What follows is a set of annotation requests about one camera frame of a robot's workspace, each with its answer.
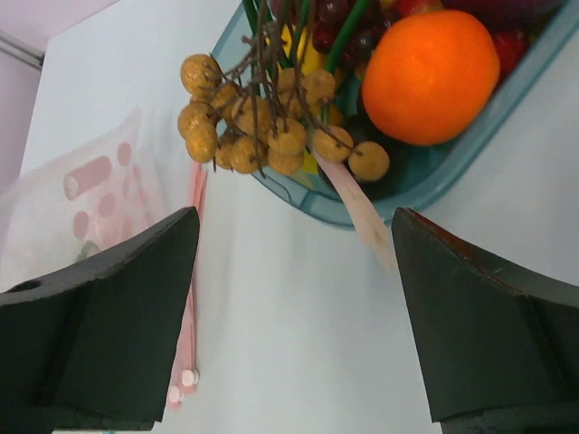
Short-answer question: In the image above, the teal plastic food tray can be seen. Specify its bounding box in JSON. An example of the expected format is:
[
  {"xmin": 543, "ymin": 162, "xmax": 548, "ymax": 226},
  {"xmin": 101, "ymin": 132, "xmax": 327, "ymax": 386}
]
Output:
[{"xmin": 210, "ymin": 0, "xmax": 579, "ymax": 232}]

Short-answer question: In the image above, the red apple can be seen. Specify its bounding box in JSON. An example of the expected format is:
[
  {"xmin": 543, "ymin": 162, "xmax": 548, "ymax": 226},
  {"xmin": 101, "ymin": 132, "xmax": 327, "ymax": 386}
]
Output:
[{"xmin": 491, "ymin": 29, "xmax": 529, "ymax": 81}]

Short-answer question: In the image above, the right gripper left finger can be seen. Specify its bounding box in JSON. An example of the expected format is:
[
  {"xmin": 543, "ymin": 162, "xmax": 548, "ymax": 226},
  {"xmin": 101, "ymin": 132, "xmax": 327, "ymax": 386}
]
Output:
[{"xmin": 1, "ymin": 207, "xmax": 200, "ymax": 433}]

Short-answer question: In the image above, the orange fruit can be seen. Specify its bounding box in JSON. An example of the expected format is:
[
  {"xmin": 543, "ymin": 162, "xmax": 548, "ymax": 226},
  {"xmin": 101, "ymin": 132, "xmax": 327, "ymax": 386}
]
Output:
[{"xmin": 361, "ymin": 10, "xmax": 500, "ymax": 146}]

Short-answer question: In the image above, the left aluminium frame post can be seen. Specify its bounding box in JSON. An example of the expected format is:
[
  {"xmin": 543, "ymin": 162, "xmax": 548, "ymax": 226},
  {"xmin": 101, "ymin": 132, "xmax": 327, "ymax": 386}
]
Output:
[{"xmin": 0, "ymin": 30, "xmax": 45, "ymax": 71}]

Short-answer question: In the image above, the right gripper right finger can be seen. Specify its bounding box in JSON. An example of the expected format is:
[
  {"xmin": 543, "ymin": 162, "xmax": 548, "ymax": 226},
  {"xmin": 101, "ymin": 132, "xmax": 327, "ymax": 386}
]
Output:
[{"xmin": 392, "ymin": 208, "xmax": 578, "ymax": 433}]

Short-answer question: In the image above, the clear zip bag pink zipper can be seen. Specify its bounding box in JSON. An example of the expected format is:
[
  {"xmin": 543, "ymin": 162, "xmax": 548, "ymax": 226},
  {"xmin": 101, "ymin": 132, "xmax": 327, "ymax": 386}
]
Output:
[{"xmin": 0, "ymin": 106, "xmax": 209, "ymax": 410}]

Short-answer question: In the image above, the dark red grape bunch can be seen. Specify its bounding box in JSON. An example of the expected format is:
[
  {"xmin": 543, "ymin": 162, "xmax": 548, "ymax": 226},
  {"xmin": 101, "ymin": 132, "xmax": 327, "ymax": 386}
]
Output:
[{"xmin": 269, "ymin": 0, "xmax": 403, "ymax": 69}]

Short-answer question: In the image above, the brown longan bunch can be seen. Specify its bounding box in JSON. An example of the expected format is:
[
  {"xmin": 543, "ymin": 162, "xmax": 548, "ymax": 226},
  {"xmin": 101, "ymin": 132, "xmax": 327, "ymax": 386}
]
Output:
[{"xmin": 177, "ymin": 1, "xmax": 390, "ymax": 183}]

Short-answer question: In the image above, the green spring onion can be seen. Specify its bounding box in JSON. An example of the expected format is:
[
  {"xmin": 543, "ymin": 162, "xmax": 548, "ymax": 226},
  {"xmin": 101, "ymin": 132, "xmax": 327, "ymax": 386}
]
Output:
[{"xmin": 242, "ymin": 1, "xmax": 396, "ymax": 271}]

